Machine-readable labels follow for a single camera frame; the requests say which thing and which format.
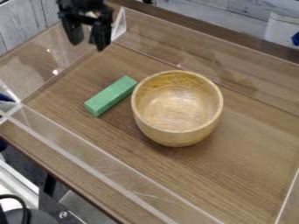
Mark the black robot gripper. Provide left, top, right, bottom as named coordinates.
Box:
left=56, top=0, right=114, bottom=52

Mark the green rectangular block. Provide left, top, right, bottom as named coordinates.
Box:
left=84, top=76, right=138, bottom=116

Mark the light wooden bowl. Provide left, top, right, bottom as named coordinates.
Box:
left=131, top=70, right=224, bottom=147

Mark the white cylindrical container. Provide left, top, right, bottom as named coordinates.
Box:
left=264, top=11, right=299, bottom=50

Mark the black table leg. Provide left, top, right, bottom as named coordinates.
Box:
left=43, top=174, right=57, bottom=197

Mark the clear acrylic corner bracket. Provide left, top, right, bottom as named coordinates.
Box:
left=111, top=7, right=127, bottom=41

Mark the clear acrylic tray wall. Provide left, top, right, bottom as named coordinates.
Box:
left=0, top=101, right=224, bottom=224

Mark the black cable loop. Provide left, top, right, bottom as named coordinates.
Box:
left=0, top=193, right=33, bottom=224

